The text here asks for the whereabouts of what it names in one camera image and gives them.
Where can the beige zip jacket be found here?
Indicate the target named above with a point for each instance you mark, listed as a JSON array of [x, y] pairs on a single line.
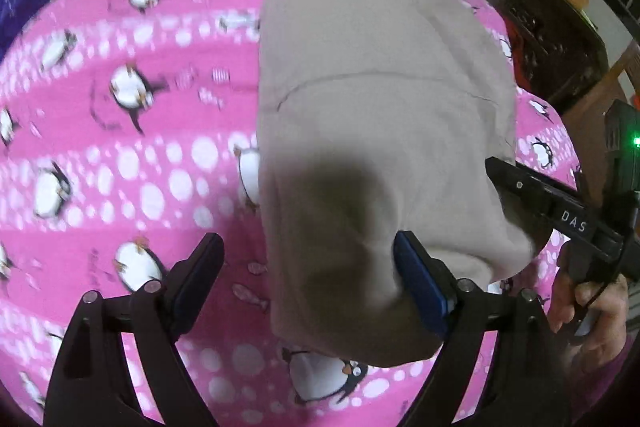
[[375, 107]]

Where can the pink penguin print blanket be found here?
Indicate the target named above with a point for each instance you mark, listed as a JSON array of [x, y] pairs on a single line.
[[125, 132]]

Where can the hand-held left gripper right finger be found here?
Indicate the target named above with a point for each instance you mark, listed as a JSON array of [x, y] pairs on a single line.
[[420, 287]]

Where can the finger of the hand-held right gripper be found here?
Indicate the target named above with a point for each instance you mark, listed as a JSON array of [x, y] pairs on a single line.
[[540, 197]]

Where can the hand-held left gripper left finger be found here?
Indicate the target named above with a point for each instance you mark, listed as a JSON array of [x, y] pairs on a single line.
[[192, 282]]

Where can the person's right hand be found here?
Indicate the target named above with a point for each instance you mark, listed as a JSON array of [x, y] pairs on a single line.
[[600, 322]]

